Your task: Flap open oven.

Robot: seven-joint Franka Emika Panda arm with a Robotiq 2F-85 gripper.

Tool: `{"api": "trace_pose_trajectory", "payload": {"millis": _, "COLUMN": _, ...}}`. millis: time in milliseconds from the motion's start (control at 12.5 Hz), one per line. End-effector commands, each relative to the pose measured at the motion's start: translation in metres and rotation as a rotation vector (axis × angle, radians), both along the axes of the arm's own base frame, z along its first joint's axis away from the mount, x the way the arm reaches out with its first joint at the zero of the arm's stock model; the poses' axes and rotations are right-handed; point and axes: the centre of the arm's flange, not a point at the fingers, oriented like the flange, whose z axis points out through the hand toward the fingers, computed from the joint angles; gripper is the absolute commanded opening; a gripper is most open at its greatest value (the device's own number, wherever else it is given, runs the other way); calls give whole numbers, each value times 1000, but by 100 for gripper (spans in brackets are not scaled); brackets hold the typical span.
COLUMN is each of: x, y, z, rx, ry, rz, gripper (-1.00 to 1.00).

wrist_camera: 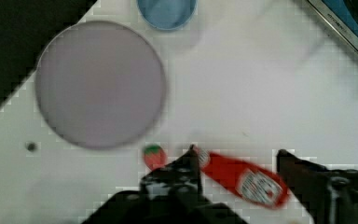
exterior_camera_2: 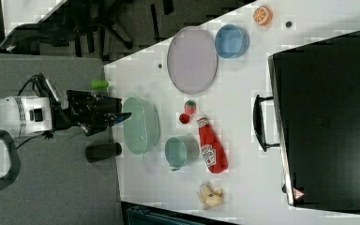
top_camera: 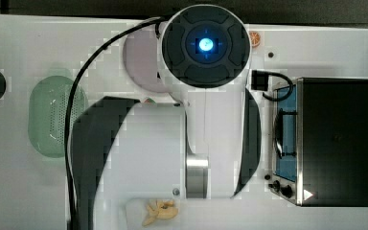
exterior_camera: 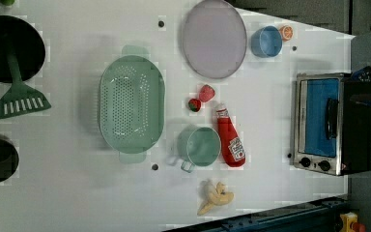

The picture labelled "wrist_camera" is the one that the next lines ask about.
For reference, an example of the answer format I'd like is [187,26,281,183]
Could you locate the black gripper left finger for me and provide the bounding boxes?
[140,145,202,201]

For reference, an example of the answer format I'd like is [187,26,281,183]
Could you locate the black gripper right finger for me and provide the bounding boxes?
[277,149,358,224]

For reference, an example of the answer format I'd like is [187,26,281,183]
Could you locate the light red toy strawberry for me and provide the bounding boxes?
[143,145,167,171]

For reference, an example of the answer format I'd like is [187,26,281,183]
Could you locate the red ketchup bottle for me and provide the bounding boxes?
[196,147,289,209]

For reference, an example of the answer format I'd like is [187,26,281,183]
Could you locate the lilac round plate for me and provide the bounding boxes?
[34,21,166,149]

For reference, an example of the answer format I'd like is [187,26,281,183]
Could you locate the blue cup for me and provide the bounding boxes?
[136,0,199,31]

